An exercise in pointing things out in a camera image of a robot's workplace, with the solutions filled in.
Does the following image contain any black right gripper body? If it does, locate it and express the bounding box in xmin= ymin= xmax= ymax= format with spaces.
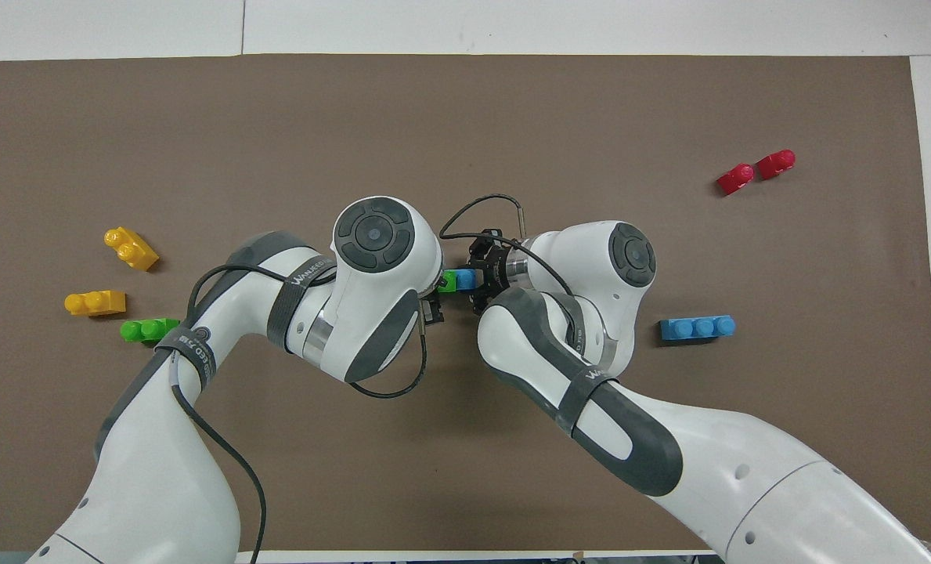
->
xmin=480 ymin=238 xmax=514 ymax=303

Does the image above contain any red one-stud toy block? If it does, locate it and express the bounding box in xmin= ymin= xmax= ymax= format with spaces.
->
xmin=756 ymin=149 xmax=797 ymax=182
xmin=716 ymin=163 xmax=756 ymax=197

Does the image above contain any yellow two-stud toy block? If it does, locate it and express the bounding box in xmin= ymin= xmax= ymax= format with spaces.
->
xmin=104 ymin=226 xmax=160 ymax=273
xmin=64 ymin=290 xmax=128 ymax=317

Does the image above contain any brown paper table mat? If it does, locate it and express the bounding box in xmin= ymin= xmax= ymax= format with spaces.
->
xmin=0 ymin=53 xmax=931 ymax=554

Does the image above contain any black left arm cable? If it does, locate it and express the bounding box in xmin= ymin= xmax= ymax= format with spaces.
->
xmin=169 ymin=265 xmax=429 ymax=564

